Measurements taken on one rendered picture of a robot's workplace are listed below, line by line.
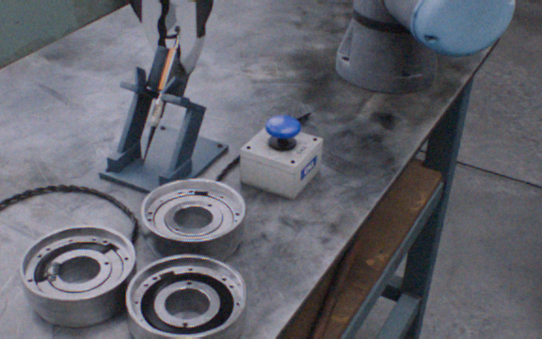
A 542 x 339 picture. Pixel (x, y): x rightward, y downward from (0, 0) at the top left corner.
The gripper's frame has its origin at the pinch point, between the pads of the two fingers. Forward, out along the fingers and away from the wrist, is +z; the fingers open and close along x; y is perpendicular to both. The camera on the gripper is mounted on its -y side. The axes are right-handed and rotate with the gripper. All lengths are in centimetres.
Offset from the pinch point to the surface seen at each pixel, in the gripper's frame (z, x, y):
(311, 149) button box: 7.7, -16.7, 3.0
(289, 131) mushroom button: 5.1, -14.7, 1.0
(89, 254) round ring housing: 10.0, -5.6, -22.5
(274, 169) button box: 9.1, -14.2, -1.2
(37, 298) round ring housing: 9.8, -5.7, -29.9
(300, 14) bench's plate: 11, 6, 49
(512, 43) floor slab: 85, -4, 255
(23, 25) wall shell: 67, 146, 120
